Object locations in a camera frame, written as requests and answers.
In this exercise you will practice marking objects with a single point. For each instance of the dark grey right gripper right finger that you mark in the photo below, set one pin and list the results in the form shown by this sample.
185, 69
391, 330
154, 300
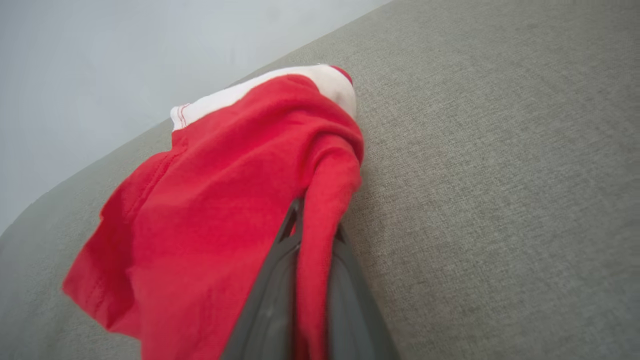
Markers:
352, 320

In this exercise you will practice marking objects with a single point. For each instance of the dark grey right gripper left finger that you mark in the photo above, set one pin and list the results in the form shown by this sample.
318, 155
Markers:
270, 310

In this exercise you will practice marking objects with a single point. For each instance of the red white basketball jersey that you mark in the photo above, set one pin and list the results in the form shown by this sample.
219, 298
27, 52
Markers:
210, 200

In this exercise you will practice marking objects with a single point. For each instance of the grey fabric sofa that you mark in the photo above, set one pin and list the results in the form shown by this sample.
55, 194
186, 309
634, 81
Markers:
500, 200

